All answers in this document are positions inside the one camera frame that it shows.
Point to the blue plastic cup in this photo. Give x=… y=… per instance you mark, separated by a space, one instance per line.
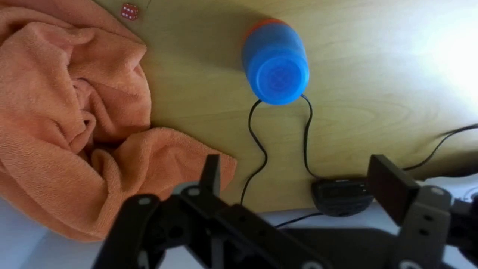
x=276 y=65

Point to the white plastic device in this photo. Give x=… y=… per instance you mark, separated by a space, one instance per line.
x=463 y=189

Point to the small red dotted cube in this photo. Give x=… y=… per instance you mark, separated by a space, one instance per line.
x=130 y=11

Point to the orange towel cloth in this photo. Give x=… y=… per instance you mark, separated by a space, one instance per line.
x=49 y=100

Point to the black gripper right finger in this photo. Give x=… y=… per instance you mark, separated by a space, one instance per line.
x=423 y=219

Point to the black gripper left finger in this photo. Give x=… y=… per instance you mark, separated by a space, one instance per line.
x=149 y=234

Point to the round black puck device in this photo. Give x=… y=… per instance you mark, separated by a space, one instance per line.
x=341 y=197

